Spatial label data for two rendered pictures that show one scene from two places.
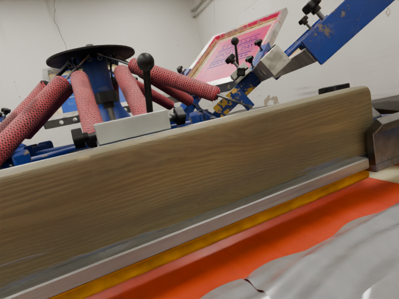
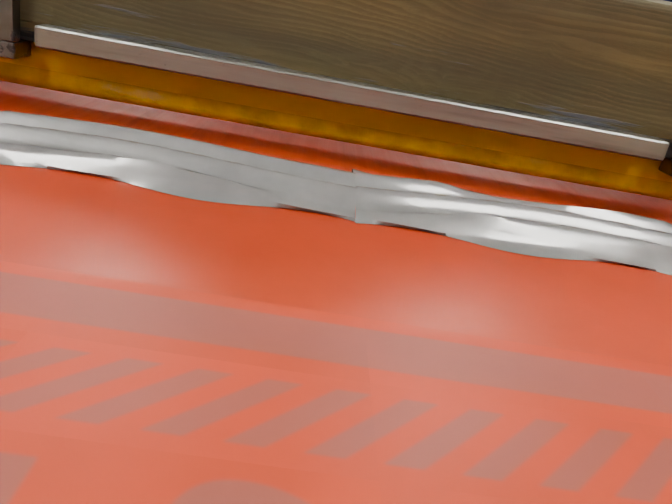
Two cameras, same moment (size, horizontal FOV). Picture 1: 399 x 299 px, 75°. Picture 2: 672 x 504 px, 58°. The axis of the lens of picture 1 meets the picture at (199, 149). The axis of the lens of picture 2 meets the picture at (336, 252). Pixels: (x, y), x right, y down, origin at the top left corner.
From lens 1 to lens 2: 0.16 m
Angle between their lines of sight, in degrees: 20
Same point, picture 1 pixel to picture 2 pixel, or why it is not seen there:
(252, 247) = (397, 168)
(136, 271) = (236, 113)
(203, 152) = not seen: outside the picture
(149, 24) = not seen: outside the picture
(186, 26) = not seen: outside the picture
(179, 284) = (276, 149)
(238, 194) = (413, 83)
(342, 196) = (601, 199)
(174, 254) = (292, 121)
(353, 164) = (631, 137)
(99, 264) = (196, 57)
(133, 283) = (228, 130)
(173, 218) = (308, 63)
